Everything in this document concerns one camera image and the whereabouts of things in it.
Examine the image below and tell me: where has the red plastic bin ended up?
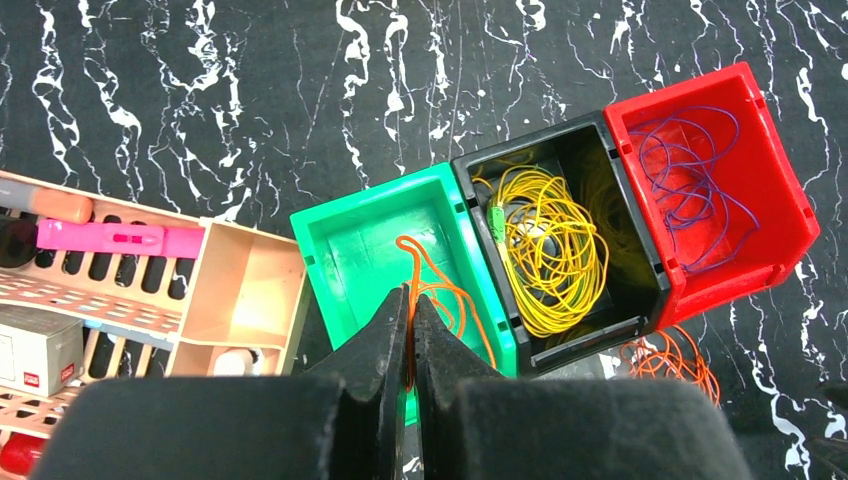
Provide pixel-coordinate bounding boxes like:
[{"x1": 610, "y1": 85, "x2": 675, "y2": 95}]
[{"x1": 603, "y1": 62, "x2": 820, "y2": 329}]

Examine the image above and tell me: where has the black plastic bin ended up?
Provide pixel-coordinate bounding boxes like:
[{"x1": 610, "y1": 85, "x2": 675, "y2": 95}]
[{"x1": 450, "y1": 112, "x2": 671, "y2": 377}]

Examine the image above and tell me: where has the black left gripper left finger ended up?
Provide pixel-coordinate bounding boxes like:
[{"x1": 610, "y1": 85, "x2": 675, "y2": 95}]
[{"x1": 33, "y1": 285, "x2": 409, "y2": 479}]

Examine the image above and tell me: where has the orange cable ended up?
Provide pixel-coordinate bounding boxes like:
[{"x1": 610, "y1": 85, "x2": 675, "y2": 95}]
[{"x1": 394, "y1": 235, "x2": 722, "y2": 407}]

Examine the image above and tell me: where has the purple cable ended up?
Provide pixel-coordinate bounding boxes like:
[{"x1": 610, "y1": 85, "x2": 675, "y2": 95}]
[{"x1": 627, "y1": 105, "x2": 762, "y2": 276}]

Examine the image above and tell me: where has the green plastic bin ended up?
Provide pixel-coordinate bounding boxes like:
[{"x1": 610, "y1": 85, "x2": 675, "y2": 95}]
[{"x1": 289, "y1": 162, "x2": 519, "y2": 425}]

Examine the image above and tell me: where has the pink marker pen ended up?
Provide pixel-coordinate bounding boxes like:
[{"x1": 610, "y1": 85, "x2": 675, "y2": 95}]
[{"x1": 36, "y1": 219, "x2": 205, "y2": 259}]

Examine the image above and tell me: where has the white box in organizer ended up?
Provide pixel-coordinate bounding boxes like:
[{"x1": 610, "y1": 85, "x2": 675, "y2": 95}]
[{"x1": 1, "y1": 304, "x2": 84, "y2": 397}]

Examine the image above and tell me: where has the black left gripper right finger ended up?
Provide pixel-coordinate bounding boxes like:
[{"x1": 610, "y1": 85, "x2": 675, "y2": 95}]
[{"x1": 413, "y1": 297, "x2": 751, "y2": 479}]

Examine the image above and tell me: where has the pink plastic file organizer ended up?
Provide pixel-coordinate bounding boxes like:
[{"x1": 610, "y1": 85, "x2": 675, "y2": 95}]
[{"x1": 1, "y1": 173, "x2": 309, "y2": 448}]

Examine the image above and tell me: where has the red black bottle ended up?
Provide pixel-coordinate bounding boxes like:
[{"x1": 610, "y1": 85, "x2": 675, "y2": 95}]
[{"x1": 1, "y1": 433, "x2": 46, "y2": 476}]

